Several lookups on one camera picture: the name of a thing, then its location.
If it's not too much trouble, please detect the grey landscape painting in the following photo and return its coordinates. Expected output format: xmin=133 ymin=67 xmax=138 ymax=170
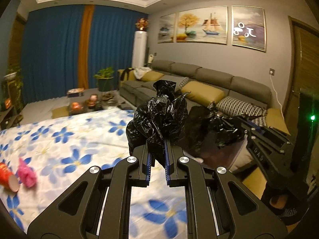
xmin=158 ymin=13 xmax=176 ymax=44

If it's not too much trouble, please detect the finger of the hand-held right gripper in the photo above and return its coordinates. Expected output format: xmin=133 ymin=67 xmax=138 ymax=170
xmin=239 ymin=116 xmax=292 ymax=153
xmin=245 ymin=134 xmax=283 ymax=178

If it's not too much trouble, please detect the grey sofa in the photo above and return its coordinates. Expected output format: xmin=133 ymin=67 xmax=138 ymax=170
xmin=117 ymin=59 xmax=291 ymax=135

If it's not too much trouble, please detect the yellow tree sailboat painting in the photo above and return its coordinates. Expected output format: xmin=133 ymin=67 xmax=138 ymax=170
xmin=176 ymin=6 xmax=228 ymax=46

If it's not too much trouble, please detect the flat printed box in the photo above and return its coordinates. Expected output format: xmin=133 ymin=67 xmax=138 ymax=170
xmin=66 ymin=88 xmax=85 ymax=98

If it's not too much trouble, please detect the brown wooden door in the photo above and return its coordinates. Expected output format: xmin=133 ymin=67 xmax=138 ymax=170
xmin=287 ymin=15 xmax=319 ymax=135

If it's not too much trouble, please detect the orange curtain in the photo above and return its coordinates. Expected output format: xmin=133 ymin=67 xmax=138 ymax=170
xmin=77 ymin=5 xmax=96 ymax=90

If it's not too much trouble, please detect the purple hills painting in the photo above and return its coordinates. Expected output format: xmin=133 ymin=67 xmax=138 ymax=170
xmin=231 ymin=5 xmax=266 ymax=53

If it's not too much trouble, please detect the pink plastic bag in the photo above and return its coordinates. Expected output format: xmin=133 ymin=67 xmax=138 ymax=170
xmin=17 ymin=158 xmax=38 ymax=188

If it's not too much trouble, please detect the white standing air conditioner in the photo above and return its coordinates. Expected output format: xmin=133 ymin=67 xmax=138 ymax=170
xmin=131 ymin=31 xmax=148 ymax=68

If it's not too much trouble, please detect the red gold flower ornament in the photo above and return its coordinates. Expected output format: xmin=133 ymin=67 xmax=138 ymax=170
xmin=135 ymin=18 xmax=150 ymax=32

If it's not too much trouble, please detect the trailing plant in white bowl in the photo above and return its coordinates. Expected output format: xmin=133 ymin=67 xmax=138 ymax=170
xmin=3 ymin=64 xmax=25 ymax=90

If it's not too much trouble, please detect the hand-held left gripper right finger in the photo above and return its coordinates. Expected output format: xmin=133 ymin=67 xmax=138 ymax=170
xmin=164 ymin=139 xmax=291 ymax=239

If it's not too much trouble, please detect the blue floral white blanket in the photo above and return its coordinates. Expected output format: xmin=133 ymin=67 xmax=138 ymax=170
xmin=0 ymin=108 xmax=207 ymax=239

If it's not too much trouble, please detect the grey plastic bin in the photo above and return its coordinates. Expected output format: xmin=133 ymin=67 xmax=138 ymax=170
xmin=179 ymin=129 xmax=248 ymax=173

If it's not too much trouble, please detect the white cloth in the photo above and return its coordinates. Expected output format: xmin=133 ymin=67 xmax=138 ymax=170
xmin=134 ymin=67 xmax=152 ymax=78

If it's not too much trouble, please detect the person's right hand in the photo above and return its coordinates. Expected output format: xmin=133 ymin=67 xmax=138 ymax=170
xmin=270 ymin=194 xmax=309 ymax=226

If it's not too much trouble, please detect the brown wooden screen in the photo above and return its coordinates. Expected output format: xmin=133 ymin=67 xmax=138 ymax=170
xmin=5 ymin=13 xmax=28 ymax=80

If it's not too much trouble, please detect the white cable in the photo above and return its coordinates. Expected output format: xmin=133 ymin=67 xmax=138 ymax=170
xmin=271 ymin=75 xmax=285 ymax=114

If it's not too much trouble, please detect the red paper cup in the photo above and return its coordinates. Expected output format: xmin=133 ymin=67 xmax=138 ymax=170
xmin=0 ymin=162 xmax=20 ymax=193

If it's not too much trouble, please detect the grey television cabinet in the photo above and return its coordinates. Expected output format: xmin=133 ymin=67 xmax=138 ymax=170
xmin=0 ymin=104 xmax=23 ymax=130

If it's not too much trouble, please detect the black white patterned cushion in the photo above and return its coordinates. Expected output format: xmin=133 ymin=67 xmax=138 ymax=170
xmin=178 ymin=77 xmax=191 ymax=90
xmin=215 ymin=96 xmax=268 ymax=118

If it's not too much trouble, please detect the green potted plant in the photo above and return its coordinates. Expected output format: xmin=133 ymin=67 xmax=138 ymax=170
xmin=93 ymin=66 xmax=115 ymax=92

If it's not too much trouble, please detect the black plastic bag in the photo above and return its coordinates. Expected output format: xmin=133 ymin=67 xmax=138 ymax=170
xmin=126 ymin=79 xmax=189 ymax=168
xmin=185 ymin=101 xmax=248 ymax=153

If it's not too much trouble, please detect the blue curtain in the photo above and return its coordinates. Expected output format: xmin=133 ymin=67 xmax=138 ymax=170
xmin=21 ymin=4 xmax=87 ymax=105
xmin=88 ymin=11 xmax=150 ymax=90

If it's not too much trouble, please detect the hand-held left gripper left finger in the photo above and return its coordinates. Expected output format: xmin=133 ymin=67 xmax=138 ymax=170
xmin=26 ymin=144 xmax=152 ymax=239

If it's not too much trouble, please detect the yellow cushion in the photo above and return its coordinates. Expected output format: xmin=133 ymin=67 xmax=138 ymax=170
xmin=265 ymin=108 xmax=290 ymax=133
xmin=140 ymin=71 xmax=165 ymax=83
xmin=180 ymin=82 xmax=225 ymax=107

